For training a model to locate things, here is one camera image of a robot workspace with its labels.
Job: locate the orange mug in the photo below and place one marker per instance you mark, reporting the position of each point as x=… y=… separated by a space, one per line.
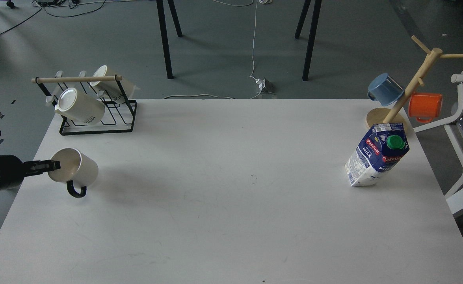
x=425 y=106

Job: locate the blue mug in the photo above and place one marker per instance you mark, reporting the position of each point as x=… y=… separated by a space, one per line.
x=385 y=89

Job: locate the black table leg right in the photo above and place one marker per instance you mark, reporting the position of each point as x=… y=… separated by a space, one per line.
x=312 y=33

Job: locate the cream mug rear on rack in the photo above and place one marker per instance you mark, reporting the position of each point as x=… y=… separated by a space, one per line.
x=111 y=87

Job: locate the white chair frame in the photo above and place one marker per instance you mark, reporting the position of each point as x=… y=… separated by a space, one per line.
x=460 y=130

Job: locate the white power adapter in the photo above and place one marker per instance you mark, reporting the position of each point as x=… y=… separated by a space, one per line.
x=264 y=85

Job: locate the black wire mug rack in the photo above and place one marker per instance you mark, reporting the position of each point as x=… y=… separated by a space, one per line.
x=118 y=118

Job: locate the black table leg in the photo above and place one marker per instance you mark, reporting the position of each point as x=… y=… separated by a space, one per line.
x=312 y=33
x=163 y=32

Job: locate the black table leg left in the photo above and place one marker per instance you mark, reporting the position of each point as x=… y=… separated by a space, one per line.
x=163 y=32

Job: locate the cream mug front on rack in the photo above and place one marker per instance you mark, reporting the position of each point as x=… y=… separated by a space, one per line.
x=79 y=107

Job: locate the blue white milk carton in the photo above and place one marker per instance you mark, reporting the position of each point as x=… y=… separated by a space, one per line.
x=381 y=148

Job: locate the white mug black handle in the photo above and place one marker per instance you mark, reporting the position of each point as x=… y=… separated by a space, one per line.
x=77 y=171

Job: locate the cream mug on rack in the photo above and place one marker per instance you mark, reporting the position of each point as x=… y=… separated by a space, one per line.
x=79 y=107
x=111 y=87

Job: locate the wooden mug tree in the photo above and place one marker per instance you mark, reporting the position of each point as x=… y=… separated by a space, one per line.
x=387 y=115

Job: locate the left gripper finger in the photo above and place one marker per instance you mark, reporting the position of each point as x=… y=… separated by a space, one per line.
x=34 y=172
x=45 y=165

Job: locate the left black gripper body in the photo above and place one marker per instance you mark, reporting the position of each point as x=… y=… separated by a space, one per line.
x=11 y=172

